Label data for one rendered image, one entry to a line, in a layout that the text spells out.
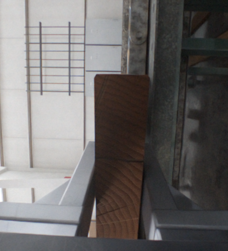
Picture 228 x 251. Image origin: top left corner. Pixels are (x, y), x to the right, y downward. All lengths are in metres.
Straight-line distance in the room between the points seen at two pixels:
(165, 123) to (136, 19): 0.18
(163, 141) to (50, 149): 6.89
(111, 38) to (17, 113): 4.34
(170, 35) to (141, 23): 0.06
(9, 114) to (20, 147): 1.32
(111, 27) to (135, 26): 5.92
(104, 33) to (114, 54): 0.71
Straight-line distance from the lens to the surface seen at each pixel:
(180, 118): 1.00
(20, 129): 7.44
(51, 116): 6.89
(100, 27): 6.27
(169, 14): 0.30
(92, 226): 7.89
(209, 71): 1.57
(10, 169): 7.91
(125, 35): 1.00
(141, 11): 0.34
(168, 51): 0.29
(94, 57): 6.01
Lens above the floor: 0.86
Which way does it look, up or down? 2 degrees up
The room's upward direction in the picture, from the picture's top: 88 degrees counter-clockwise
